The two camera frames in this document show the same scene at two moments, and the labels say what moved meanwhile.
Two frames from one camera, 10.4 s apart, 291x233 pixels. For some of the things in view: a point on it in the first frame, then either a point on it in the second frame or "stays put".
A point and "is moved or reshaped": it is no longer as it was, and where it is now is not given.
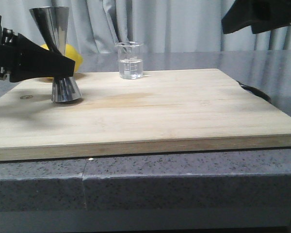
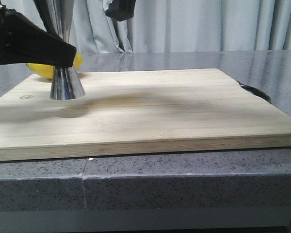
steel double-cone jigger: [52, 22] is moved or reshaped
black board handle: [255, 91] stays put
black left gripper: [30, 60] -> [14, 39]
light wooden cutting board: [166, 111] stays put
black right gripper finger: [241, 14] -> [120, 10]
